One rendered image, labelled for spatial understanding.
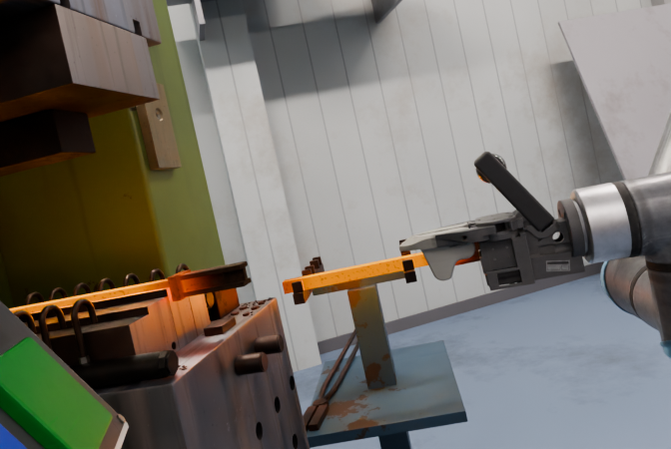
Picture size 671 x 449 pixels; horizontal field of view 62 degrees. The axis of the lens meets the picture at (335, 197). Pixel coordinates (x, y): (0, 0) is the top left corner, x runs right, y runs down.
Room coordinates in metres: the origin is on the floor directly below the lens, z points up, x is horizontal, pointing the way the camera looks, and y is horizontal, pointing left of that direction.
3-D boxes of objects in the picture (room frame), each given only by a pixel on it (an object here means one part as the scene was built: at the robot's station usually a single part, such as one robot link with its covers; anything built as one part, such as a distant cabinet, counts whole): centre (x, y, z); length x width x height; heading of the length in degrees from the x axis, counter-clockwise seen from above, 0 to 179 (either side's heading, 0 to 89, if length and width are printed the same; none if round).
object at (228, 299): (0.94, 0.27, 0.95); 0.12 x 0.09 x 0.07; 78
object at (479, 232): (0.67, -0.15, 1.00); 0.09 x 0.05 x 0.02; 78
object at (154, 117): (1.09, 0.31, 1.27); 0.09 x 0.02 x 0.17; 168
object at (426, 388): (1.17, -0.01, 0.64); 0.40 x 0.30 x 0.02; 174
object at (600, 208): (0.66, -0.30, 0.98); 0.10 x 0.05 x 0.09; 168
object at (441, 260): (0.68, -0.11, 0.98); 0.09 x 0.03 x 0.06; 78
